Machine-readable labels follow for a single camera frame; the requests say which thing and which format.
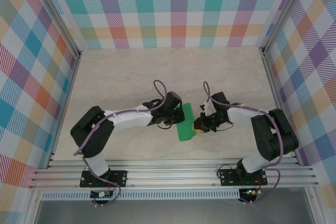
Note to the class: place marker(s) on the right controller circuit board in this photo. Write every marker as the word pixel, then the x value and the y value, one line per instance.
pixel 250 192

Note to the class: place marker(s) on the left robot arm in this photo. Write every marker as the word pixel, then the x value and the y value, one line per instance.
pixel 126 119

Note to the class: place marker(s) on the aluminium side rail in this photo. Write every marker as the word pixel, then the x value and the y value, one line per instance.
pixel 275 98
pixel 65 108

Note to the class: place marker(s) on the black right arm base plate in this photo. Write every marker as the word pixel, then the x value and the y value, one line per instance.
pixel 228 178

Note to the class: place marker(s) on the aluminium mounting rail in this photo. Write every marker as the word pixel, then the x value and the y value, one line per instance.
pixel 170 174

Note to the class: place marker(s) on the controller circuit board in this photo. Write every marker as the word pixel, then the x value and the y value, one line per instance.
pixel 250 192
pixel 99 194

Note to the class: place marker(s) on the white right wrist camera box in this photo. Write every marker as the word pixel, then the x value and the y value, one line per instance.
pixel 207 108

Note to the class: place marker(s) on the aluminium frame post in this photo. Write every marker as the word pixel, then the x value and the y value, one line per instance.
pixel 284 11
pixel 56 16

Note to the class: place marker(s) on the green cloth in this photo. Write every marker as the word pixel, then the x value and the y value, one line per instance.
pixel 185 133

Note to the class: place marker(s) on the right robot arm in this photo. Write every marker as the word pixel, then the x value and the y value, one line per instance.
pixel 239 116

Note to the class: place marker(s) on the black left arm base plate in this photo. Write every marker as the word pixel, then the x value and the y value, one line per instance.
pixel 120 178

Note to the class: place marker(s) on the left controller circuit board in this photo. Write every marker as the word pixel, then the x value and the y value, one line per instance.
pixel 99 194

